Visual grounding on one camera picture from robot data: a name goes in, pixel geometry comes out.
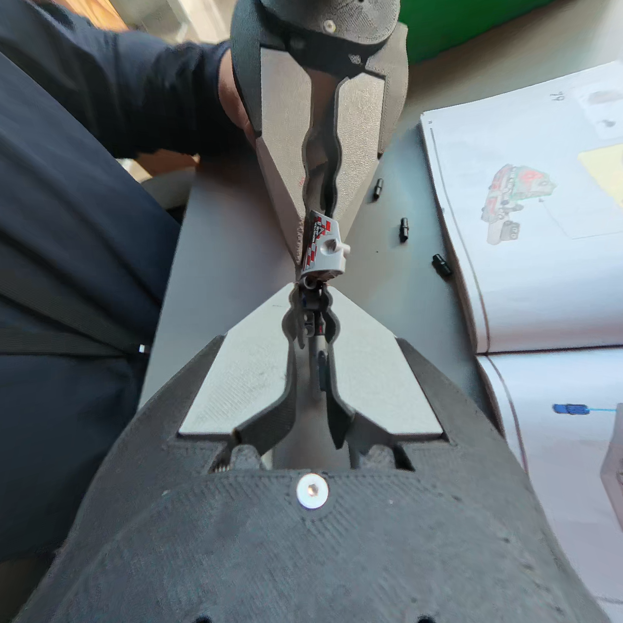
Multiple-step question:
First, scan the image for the person's left hand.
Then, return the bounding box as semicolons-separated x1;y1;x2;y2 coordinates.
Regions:
217;48;259;146

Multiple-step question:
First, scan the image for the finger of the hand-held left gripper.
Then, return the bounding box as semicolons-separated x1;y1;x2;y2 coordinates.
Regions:
331;23;410;230
254;45;337;267

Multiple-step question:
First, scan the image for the white printed lego panel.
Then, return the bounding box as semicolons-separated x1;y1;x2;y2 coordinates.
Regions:
298;209;352;284

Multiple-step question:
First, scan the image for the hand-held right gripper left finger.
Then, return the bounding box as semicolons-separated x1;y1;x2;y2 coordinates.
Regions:
178;281;299;457

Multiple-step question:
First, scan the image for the lego instruction booklet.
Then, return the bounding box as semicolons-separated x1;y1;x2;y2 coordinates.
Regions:
420;61;623;623

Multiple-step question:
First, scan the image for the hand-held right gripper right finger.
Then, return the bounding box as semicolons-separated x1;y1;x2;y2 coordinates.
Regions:
323;286;445;449

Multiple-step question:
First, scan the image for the person's dark clothed torso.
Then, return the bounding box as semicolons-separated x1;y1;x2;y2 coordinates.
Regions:
0;53;182;563

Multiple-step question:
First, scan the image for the dark lego axle assembly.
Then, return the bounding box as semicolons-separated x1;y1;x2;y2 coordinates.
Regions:
291;280;337;392

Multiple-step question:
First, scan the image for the person's left forearm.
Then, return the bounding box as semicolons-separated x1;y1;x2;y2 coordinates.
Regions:
0;0;232;159

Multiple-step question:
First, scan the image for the green plastic bin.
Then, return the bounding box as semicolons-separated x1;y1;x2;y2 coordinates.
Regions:
398;0;565;65

